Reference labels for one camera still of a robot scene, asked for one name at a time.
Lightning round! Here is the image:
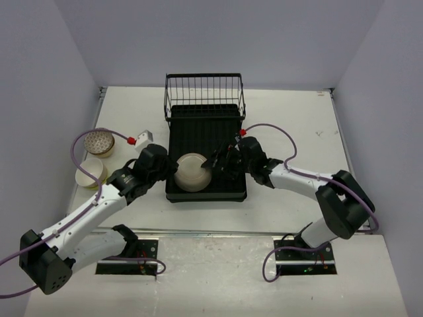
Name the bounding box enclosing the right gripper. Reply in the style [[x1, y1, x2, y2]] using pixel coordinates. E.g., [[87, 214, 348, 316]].
[[202, 141, 254, 183]]

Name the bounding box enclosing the large cream bowl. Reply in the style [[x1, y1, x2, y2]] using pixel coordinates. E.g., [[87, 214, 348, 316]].
[[174, 153, 212, 192]]

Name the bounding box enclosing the beige floral bowl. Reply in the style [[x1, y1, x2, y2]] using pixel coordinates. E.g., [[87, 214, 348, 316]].
[[98, 145, 115, 159]]

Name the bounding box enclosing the beige bowl with leaf print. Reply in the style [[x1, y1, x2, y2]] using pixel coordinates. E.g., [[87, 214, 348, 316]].
[[75, 158, 108, 189]]

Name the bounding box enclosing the blue patterned bowl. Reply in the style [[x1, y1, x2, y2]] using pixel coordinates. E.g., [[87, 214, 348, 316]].
[[84, 131, 115, 156]]

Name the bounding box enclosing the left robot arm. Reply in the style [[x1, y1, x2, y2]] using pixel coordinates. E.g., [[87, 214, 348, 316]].
[[19, 144, 178, 295]]

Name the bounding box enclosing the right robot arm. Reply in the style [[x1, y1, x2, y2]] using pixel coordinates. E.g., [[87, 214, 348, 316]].
[[202, 137, 375, 260]]

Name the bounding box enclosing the black dish rack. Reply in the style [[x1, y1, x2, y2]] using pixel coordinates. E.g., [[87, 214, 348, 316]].
[[164, 73, 247, 203]]

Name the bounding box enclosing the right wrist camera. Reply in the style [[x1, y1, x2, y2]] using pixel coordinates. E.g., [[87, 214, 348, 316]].
[[232, 129, 247, 147]]

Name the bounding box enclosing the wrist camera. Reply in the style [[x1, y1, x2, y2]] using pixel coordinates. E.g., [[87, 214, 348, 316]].
[[232, 129, 247, 147], [126, 130, 153, 153]]

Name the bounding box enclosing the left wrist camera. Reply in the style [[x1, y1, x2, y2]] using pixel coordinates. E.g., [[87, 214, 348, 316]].
[[126, 130, 153, 153]]

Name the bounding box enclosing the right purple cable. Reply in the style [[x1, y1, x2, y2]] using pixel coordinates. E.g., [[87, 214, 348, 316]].
[[246, 123, 380, 283]]

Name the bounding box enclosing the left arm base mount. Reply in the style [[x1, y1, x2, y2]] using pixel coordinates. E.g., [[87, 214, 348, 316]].
[[95, 238, 163, 276]]

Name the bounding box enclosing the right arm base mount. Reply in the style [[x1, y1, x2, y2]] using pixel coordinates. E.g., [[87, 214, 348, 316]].
[[274, 244, 337, 276]]

